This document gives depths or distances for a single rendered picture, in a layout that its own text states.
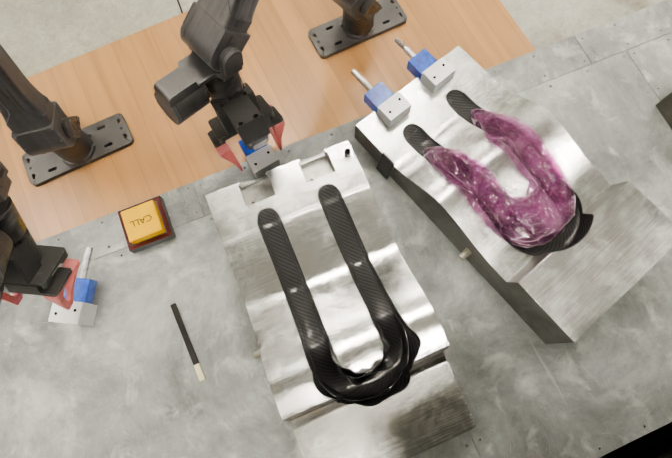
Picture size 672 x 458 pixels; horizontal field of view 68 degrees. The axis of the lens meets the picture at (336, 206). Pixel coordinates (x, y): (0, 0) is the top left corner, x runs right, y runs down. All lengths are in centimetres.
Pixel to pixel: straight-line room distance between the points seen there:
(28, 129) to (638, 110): 109
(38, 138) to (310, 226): 46
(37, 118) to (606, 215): 91
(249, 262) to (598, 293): 55
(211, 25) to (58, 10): 170
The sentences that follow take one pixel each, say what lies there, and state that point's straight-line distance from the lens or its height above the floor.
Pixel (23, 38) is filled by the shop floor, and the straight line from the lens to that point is 239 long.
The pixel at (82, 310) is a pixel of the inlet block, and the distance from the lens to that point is 93.
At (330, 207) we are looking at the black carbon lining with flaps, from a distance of 83.
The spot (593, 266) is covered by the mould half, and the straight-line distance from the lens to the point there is 88.
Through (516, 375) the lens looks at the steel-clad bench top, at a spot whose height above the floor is 80.
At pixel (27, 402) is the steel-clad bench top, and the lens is 102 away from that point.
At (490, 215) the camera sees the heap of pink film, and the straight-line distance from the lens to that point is 85.
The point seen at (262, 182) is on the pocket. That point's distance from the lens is 88.
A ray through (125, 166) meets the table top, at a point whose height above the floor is 80.
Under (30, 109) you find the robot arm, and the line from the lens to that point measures 91.
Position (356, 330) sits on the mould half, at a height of 93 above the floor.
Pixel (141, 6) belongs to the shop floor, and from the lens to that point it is 228.
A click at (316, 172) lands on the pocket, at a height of 86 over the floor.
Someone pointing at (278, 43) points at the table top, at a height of 80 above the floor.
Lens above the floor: 168
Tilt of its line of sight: 74 degrees down
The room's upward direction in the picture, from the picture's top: straight up
